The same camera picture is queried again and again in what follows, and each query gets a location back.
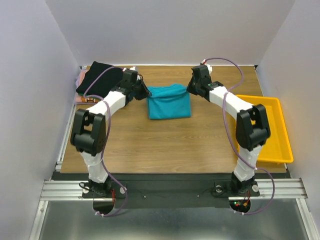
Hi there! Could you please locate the teal t shirt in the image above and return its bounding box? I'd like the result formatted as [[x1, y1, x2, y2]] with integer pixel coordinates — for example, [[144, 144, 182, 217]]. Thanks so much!
[[146, 84, 192, 120]]

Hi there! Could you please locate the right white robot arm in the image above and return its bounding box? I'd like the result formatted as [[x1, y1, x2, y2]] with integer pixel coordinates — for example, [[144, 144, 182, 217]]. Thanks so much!
[[187, 64, 271, 195]]

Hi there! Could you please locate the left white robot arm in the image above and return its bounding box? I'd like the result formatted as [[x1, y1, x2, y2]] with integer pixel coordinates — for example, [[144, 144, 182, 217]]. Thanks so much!
[[70, 67, 151, 198]]

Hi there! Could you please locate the black folded t shirt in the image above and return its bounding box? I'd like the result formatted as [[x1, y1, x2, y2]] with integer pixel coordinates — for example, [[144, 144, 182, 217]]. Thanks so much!
[[76, 61, 123, 98]]

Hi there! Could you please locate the lilac folded t shirt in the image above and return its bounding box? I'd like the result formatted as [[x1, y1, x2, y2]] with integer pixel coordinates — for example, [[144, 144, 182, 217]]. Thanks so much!
[[75, 69, 88, 88]]

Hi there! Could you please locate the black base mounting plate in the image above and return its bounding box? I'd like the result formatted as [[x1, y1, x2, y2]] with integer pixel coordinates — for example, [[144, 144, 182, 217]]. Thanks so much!
[[50, 172, 290, 209]]

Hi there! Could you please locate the yellow plastic tray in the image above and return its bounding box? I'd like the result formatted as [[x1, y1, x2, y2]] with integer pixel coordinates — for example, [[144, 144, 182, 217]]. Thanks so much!
[[237, 94, 294, 164]]

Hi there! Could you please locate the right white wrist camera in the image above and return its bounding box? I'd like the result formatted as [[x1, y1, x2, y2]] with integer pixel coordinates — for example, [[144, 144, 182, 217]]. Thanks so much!
[[204, 63, 213, 75]]

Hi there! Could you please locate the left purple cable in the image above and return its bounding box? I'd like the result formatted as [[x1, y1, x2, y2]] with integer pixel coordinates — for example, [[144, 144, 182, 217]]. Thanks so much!
[[82, 65, 129, 218]]

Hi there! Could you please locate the purple cable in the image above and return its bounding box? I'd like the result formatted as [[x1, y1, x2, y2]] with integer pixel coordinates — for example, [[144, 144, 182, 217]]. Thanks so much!
[[199, 57, 276, 216], [82, 65, 129, 218]]

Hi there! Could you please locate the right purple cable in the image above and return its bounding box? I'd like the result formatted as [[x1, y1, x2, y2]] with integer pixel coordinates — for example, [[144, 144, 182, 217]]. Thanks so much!
[[199, 57, 276, 216]]

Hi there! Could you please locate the left side aluminium rail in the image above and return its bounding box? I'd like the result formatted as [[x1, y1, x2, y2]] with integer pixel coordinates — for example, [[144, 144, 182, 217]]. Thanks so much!
[[54, 105, 76, 172]]

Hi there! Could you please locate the aluminium extrusion rail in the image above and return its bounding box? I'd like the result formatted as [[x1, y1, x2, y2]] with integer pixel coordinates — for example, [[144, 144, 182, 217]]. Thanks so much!
[[40, 178, 308, 201]]

